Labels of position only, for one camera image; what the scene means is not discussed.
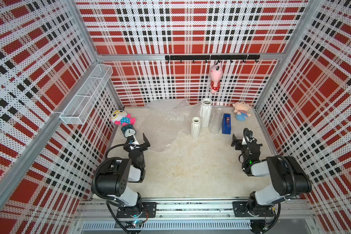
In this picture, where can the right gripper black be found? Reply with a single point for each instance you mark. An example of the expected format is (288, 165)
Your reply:
(246, 143)

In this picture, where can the white wire mesh shelf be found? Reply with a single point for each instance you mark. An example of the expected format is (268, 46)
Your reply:
(81, 105)

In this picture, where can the bubble wrap pile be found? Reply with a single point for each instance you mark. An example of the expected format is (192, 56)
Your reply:
(165, 119)

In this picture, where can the white pink owl plush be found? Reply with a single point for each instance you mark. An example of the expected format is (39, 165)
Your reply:
(120, 117)

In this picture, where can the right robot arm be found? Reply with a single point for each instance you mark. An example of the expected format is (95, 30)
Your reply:
(288, 179)

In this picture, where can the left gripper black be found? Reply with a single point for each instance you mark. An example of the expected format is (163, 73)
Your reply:
(137, 146)

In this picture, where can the tall white ribbed vase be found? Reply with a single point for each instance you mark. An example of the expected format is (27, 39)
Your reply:
(205, 112)

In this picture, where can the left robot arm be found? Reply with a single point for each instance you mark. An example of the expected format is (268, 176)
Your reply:
(112, 176)

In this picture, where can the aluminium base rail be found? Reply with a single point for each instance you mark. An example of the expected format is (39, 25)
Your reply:
(220, 215)

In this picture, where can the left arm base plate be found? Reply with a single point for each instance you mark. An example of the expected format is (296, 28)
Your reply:
(141, 210)

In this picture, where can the teal alarm clock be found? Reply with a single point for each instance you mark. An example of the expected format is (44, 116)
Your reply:
(128, 130)

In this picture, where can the black hook rail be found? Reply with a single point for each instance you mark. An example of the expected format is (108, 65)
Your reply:
(211, 57)

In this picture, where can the pink hanging plush toy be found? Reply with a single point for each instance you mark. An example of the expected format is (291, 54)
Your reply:
(215, 74)

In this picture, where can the blue tape dispenser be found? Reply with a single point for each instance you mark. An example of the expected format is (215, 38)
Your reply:
(226, 124)

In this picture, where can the small white ribbed vase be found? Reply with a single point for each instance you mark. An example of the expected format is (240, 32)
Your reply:
(195, 127)

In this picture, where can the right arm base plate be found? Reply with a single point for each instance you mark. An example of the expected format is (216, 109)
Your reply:
(242, 209)

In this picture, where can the plush doll blue pants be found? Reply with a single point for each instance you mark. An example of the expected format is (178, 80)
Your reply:
(241, 109)

